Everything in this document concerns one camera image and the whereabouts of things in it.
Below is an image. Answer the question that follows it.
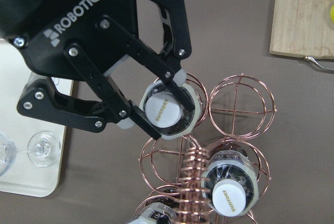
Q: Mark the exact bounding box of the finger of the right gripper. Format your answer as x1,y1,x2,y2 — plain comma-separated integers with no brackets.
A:
17,43,162,139
100,0,195,112

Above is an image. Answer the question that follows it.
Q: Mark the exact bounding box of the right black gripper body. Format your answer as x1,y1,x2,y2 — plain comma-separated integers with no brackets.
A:
1,0,138,80

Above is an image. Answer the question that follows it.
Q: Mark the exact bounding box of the tea bottle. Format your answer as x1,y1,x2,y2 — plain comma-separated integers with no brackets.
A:
139,69,203,140
127,202,177,224
202,150,259,217

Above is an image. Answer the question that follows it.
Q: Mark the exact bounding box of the wine glass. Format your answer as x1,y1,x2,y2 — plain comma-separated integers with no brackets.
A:
1,131,61,175

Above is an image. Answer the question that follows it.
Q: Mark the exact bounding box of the cream serving tray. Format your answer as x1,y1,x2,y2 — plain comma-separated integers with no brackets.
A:
1,40,66,197

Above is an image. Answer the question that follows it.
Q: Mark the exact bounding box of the wooden cutting board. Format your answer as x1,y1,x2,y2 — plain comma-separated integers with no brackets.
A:
269,0,333,73

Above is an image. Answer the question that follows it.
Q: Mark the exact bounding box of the half lemon slice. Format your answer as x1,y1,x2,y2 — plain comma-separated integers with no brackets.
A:
328,4,334,26

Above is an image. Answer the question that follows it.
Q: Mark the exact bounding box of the copper wire bottle basket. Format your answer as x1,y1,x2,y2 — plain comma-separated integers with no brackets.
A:
134,74,276,223

